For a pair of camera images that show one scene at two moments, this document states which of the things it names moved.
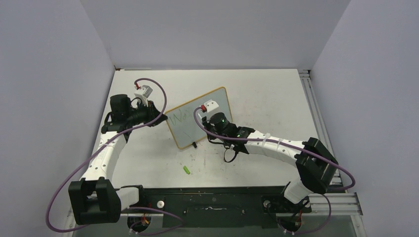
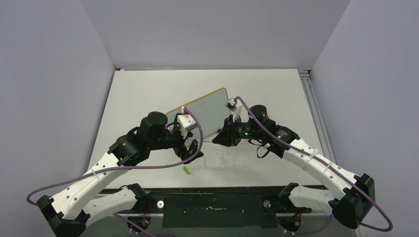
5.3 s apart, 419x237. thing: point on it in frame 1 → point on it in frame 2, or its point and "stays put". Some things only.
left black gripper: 152,112 → 181,150
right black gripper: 207,124 → 227,137
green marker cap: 187,170 stays put
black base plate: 217,206 stays put
